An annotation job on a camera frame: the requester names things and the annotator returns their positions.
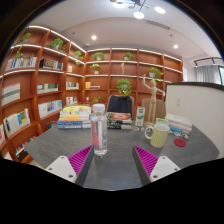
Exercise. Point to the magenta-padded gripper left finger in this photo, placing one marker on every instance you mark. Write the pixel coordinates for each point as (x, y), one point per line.
(63, 168)

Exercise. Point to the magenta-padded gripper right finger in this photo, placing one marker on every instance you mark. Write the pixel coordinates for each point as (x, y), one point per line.
(163, 168)

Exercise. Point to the clear red-labelled water bottle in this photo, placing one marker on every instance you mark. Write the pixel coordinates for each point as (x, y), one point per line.
(99, 133)

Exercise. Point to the flat round red coaster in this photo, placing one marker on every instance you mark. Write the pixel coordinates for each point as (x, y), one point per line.
(180, 142)

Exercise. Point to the yellow striped white mug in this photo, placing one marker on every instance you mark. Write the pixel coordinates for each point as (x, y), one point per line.
(160, 136)

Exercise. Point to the white book stack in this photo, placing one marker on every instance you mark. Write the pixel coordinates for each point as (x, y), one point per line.
(179, 121)

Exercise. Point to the colourful book stack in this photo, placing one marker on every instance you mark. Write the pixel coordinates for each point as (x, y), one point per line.
(74, 117)

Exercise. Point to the small green white carton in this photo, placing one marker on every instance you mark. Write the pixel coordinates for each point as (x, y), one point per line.
(140, 116)

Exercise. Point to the tan upholstered chair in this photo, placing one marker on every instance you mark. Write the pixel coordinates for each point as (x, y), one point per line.
(160, 108)

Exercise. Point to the wooden artist mannequin figure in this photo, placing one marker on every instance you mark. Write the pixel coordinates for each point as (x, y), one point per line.
(152, 100)

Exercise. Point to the dark draped chair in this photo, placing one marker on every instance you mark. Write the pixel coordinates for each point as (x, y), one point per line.
(120, 104)

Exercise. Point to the wooden bookshelf unit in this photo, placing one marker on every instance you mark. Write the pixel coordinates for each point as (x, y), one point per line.
(30, 86)

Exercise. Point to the grey curtain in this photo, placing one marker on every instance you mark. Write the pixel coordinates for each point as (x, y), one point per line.
(207, 74)

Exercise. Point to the window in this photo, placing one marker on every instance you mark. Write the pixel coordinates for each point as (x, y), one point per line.
(221, 75)

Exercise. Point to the recessed ceiling downlight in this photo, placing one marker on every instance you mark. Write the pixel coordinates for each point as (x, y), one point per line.
(175, 46)
(94, 37)

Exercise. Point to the ceiling air vent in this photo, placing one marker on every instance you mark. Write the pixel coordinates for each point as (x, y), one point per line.
(157, 25)

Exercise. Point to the ceiling lamp with round bulbs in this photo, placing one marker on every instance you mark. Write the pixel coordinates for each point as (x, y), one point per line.
(138, 14)

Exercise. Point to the white wall outlet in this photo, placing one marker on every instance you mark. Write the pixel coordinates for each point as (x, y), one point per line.
(178, 101)

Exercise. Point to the black ceiling track light rail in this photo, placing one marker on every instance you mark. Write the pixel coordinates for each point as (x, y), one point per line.
(208, 60)

